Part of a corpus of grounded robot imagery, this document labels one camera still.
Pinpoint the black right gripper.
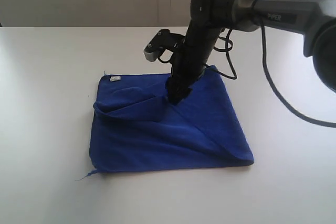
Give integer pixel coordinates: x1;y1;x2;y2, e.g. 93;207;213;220
165;22;223;105

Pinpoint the blue towel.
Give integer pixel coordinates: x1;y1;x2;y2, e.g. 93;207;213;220
89;66;254;174

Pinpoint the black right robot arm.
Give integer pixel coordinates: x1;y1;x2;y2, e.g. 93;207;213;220
166;0;335;104

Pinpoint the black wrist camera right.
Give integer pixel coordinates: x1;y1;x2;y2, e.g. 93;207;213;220
143;29;185;63

